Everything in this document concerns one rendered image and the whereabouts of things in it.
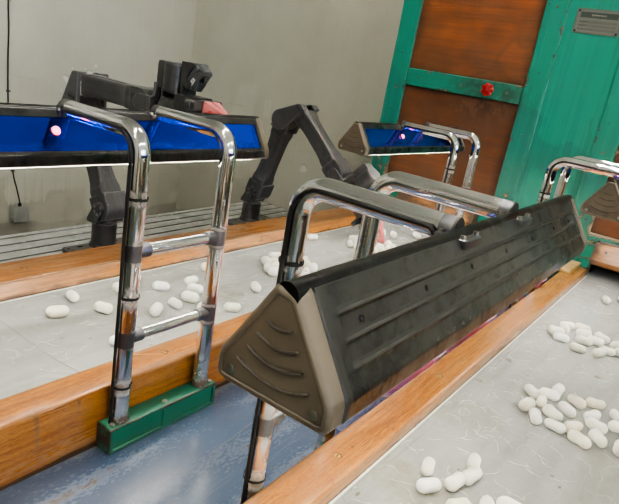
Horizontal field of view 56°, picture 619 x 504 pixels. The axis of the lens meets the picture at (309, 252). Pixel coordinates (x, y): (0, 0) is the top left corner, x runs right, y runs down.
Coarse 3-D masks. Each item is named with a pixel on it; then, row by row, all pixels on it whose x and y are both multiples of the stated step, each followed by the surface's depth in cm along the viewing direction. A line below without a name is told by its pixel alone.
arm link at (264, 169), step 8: (272, 128) 187; (288, 128) 185; (296, 128) 188; (272, 136) 188; (280, 136) 186; (288, 136) 188; (272, 144) 189; (280, 144) 188; (272, 152) 190; (280, 152) 190; (264, 160) 192; (272, 160) 190; (280, 160) 193; (264, 168) 192; (272, 168) 192; (256, 176) 194; (264, 176) 192; (272, 176) 195; (248, 184) 196; (256, 184) 194; (264, 184) 194; (272, 184) 198; (256, 192) 195; (264, 192) 196
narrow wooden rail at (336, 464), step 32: (544, 288) 156; (512, 320) 129; (480, 352) 110; (416, 384) 94; (448, 384) 96; (384, 416) 83; (416, 416) 86; (320, 448) 74; (352, 448) 75; (384, 448) 78; (288, 480) 67; (320, 480) 68; (352, 480) 72
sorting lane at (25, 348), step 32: (384, 224) 204; (224, 256) 144; (256, 256) 148; (320, 256) 157; (352, 256) 162; (64, 288) 111; (96, 288) 114; (224, 288) 125; (0, 320) 96; (32, 320) 97; (64, 320) 99; (96, 320) 101; (160, 320) 105; (224, 320) 110; (0, 352) 87; (32, 352) 88; (64, 352) 90; (96, 352) 91; (0, 384) 79; (32, 384) 81
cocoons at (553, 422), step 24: (576, 336) 129; (600, 336) 132; (528, 384) 102; (528, 408) 96; (552, 408) 95; (600, 408) 101; (576, 432) 89; (600, 432) 91; (432, 480) 73; (456, 480) 74
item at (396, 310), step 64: (384, 256) 37; (448, 256) 44; (512, 256) 54; (576, 256) 75; (256, 320) 31; (320, 320) 30; (384, 320) 35; (448, 320) 41; (256, 384) 32; (320, 384) 29; (384, 384) 34
